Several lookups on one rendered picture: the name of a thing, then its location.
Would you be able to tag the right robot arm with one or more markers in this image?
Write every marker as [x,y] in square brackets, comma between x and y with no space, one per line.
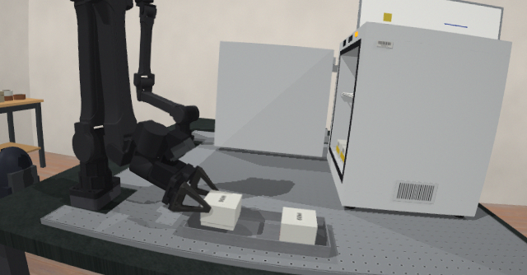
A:
[103,56]

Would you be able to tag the beige cardboard box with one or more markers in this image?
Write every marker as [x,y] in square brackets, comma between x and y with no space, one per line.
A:
[342,156]

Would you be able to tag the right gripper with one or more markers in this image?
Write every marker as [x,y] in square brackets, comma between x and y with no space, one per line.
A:
[176,189]

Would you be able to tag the white cardboard cryo box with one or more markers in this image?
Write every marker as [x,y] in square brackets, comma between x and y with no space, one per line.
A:
[298,225]

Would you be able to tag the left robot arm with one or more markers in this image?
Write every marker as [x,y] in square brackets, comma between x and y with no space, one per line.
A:
[182,115]

